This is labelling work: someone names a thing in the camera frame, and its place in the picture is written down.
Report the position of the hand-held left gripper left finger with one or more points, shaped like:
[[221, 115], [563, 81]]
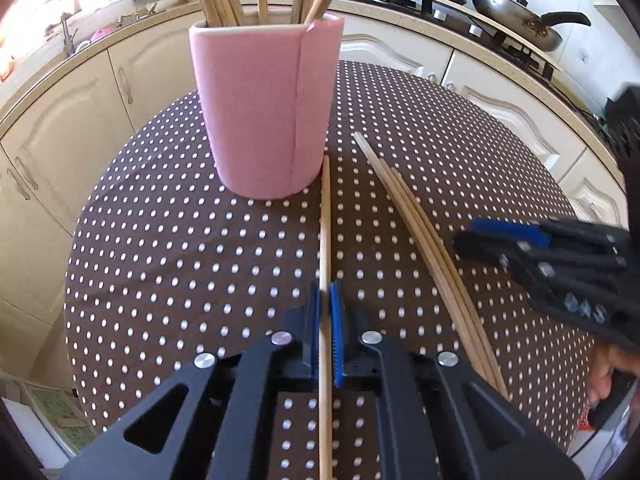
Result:
[[314, 330]]

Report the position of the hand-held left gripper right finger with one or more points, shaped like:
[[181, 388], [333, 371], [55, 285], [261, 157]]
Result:
[[336, 330]]

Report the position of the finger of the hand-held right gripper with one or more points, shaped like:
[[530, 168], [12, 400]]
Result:
[[505, 232], [480, 247]]

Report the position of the wooden chopstick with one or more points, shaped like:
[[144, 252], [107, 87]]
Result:
[[435, 236], [325, 240], [425, 235], [364, 147]]

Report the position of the pink utensil holder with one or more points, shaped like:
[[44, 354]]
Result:
[[250, 110]]

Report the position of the person's right hand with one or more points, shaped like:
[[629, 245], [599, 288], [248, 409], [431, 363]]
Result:
[[602, 365]]

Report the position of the cream cabinet door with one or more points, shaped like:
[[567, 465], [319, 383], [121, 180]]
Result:
[[150, 70], [25, 260], [590, 190], [500, 100], [60, 125], [380, 50]]

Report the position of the brown polka-dot tablecloth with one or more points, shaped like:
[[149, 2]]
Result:
[[200, 260]]

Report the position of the metal wok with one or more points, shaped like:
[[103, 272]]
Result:
[[515, 20]]

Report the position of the black gas stove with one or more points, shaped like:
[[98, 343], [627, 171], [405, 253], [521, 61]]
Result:
[[450, 10]]

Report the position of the beige kitchen countertop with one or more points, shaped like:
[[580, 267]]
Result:
[[390, 24]]

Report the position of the green patterned floor mat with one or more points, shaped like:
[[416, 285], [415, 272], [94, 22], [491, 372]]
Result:
[[55, 410]]

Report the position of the pink cloth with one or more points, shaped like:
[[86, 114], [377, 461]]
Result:
[[101, 36]]

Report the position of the metal sink faucet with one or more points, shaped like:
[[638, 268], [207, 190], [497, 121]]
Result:
[[66, 35]]

